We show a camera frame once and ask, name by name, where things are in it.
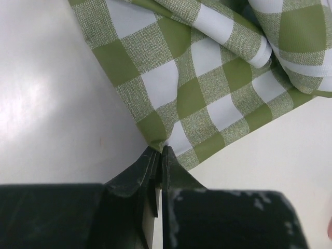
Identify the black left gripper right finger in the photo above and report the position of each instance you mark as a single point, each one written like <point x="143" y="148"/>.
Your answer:
<point x="197" y="217"/>

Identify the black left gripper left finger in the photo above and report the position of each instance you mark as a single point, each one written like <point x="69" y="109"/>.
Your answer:
<point x="133" y="202"/>

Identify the green white checkered cloth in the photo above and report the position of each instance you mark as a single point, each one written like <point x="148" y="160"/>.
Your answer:
<point x="199" y="75"/>

